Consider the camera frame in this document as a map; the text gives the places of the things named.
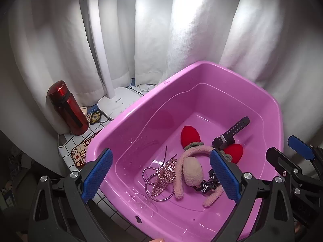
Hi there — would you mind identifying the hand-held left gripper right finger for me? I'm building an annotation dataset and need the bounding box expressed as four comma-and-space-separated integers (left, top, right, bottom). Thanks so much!
209, 148, 296, 242

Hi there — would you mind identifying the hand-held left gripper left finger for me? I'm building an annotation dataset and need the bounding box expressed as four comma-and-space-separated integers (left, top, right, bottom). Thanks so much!
28, 147, 114, 242

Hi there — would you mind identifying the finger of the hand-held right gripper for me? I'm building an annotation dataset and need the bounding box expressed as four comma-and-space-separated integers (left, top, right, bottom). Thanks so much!
266, 147, 303, 182
288, 135, 323, 162

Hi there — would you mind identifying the black ribbon hair tie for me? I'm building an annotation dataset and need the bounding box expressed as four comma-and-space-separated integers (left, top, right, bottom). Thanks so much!
195, 169, 220, 197

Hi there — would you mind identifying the cream fluffy hair tie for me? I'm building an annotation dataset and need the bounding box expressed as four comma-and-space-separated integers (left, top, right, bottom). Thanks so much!
182, 156, 203, 186

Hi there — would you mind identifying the pink fluffy strawberry headband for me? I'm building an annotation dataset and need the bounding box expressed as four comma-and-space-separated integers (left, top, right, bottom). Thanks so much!
173, 125, 245, 207

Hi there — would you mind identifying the silver hoop bracelet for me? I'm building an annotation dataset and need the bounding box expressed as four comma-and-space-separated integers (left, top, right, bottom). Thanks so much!
145, 175, 176, 202
142, 167, 163, 182

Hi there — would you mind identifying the black wristwatch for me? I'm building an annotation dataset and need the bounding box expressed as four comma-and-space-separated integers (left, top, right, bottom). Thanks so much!
211, 116, 251, 150

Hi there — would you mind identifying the brown hairpin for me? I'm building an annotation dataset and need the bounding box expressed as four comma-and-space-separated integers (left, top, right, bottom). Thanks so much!
161, 145, 178, 167

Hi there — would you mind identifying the pink plastic basin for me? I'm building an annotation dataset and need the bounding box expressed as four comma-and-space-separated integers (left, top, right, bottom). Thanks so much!
84, 60, 284, 242

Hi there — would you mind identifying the card suit patterned mat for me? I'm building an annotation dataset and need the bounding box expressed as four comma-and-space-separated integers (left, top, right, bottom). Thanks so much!
69, 135, 98, 169

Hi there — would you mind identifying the black and white checkered cloth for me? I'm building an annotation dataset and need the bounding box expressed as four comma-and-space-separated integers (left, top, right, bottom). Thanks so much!
58, 83, 157, 222

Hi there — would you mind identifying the red water bottle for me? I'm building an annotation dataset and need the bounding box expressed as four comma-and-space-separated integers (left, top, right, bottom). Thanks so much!
47, 80, 90, 136

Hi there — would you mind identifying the white desk lamp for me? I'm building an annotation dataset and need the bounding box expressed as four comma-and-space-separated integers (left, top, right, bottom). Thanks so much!
79, 0, 206, 120

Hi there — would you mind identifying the white curtain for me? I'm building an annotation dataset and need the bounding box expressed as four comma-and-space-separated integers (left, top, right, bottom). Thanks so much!
7, 0, 323, 142

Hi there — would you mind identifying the yellow and black keychain charm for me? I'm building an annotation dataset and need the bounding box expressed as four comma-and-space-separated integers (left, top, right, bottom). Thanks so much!
89, 108, 101, 124

